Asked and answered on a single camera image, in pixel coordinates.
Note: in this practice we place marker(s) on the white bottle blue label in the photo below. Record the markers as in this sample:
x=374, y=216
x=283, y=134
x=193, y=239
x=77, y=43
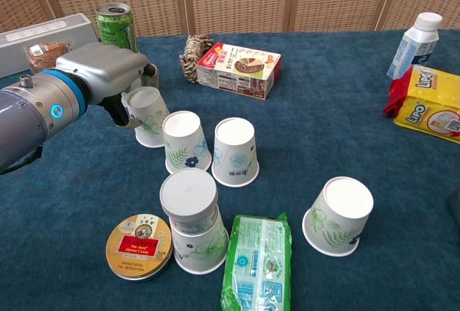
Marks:
x=413, y=49

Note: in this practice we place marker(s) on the white power strip box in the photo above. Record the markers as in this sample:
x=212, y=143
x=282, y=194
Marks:
x=43, y=31

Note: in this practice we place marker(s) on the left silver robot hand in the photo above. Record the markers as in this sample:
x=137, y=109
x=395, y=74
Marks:
x=104, y=70

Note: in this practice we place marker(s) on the red white food box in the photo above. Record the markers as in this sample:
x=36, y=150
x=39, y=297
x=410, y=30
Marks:
x=237, y=70

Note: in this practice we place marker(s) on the paper cup green fern print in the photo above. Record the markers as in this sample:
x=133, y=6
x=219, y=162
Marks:
x=338, y=217

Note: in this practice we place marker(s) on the paper cup blue flower fern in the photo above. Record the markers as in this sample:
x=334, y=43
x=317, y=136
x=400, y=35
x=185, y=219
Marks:
x=185, y=138

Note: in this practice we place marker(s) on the paper cup blue dandelion print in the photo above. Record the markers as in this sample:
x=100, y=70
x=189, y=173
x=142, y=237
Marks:
x=235, y=146

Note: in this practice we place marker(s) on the paper cup green flower print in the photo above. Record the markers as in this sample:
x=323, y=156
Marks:
x=149, y=110

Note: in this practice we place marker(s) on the white jar grey lid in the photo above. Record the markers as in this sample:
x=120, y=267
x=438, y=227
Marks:
x=187, y=192

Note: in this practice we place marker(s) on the green tissue pack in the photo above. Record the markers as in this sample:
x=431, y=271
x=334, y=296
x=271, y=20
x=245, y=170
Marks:
x=258, y=264

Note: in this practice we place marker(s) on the round gold candy tin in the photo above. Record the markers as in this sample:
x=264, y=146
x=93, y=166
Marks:
x=138, y=246

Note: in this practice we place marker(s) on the paper cup holding jar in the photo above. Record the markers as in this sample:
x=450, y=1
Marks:
x=201, y=250

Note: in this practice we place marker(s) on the yellow biscuit bag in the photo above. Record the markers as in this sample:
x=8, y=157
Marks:
x=431, y=102

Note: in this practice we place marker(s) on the green drink can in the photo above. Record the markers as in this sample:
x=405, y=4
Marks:
x=115, y=27

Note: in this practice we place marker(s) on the pastry in clear bag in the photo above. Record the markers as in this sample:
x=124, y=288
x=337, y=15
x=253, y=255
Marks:
x=43, y=56

